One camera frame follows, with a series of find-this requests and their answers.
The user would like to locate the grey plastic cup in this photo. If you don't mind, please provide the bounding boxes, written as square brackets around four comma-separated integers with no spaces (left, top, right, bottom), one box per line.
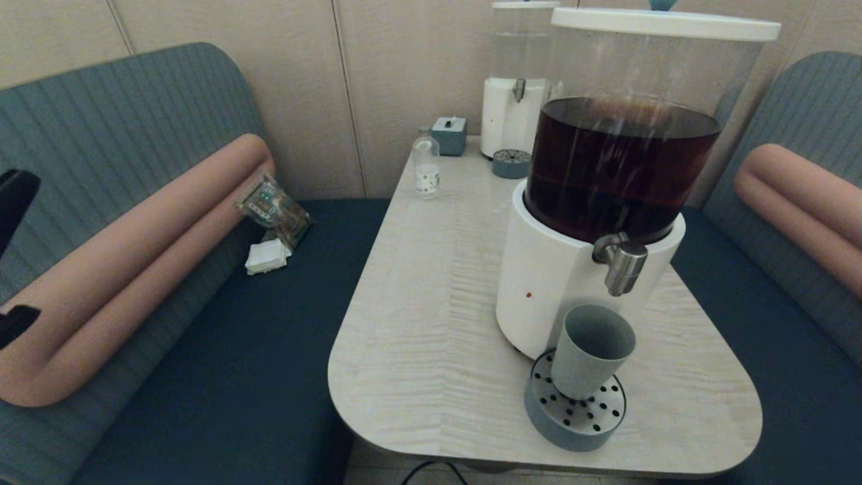
[551,304,638,402]

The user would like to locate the teal upholstered bench seat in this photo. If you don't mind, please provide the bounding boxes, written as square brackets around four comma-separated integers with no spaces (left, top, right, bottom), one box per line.
[0,42,393,485]
[663,51,862,485]

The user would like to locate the pink cylindrical bolster cushion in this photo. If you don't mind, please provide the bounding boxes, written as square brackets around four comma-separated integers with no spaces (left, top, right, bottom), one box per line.
[0,133,276,409]
[734,143,862,301]

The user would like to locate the white folded napkin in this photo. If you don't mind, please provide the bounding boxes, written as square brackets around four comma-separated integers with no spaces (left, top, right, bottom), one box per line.
[244,237,293,276]

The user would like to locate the clear snack bag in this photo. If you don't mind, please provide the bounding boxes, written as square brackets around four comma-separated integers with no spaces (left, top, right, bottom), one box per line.
[236,174,313,252]

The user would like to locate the small clear plastic bottle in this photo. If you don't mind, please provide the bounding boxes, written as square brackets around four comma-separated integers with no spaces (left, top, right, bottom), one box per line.
[412,127,442,201]

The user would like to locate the blue-grey tissue box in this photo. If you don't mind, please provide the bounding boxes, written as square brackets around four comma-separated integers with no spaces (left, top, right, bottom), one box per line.
[431,116,468,157]

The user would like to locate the small blue-grey drip tray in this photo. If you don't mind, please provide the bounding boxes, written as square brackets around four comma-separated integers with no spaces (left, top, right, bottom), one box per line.
[492,149,533,180]

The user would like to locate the small clear water dispenser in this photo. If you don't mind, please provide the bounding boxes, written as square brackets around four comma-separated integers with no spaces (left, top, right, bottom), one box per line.
[481,0,561,161]

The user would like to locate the large dispenser with dark tea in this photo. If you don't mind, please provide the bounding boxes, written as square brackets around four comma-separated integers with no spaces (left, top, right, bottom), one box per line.
[495,0,783,365]

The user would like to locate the large blue-grey drip tray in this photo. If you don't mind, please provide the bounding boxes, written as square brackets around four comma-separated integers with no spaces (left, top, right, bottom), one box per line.
[524,347,628,453]

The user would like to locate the black floor cable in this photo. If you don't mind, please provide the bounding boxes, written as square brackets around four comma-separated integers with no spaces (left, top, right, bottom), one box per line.
[402,461,467,485]

